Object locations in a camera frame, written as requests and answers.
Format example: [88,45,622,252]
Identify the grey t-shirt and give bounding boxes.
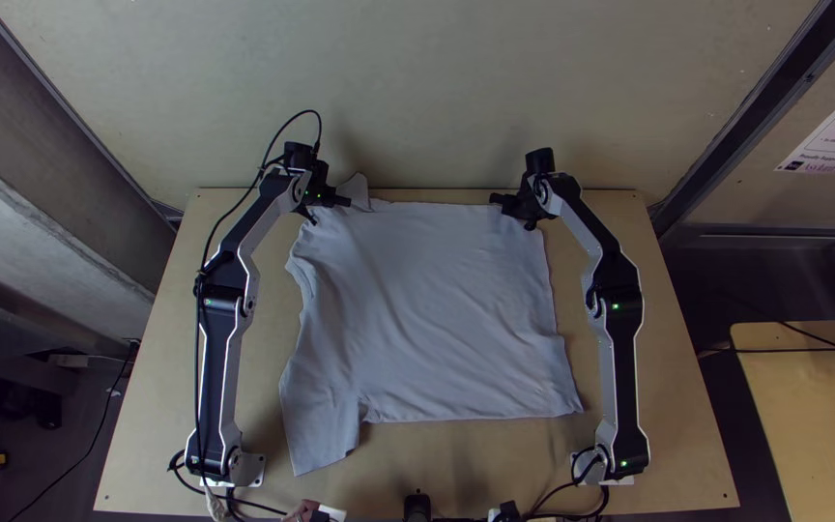
[277,172,584,479]

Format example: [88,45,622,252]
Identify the pale wooden side table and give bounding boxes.
[730,318,835,522]

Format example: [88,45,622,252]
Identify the black cable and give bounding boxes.
[778,321,835,364]
[698,344,835,360]
[194,109,324,280]
[7,340,136,522]
[524,445,612,522]
[166,449,290,519]

